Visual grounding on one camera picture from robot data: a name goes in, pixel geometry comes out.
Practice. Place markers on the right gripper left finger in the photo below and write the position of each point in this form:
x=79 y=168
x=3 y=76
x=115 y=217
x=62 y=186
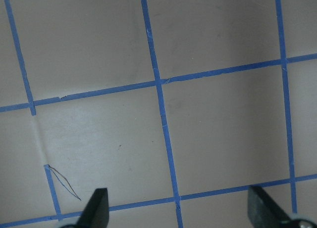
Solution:
x=96 y=212

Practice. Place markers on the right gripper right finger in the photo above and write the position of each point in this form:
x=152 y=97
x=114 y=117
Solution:
x=264 y=212

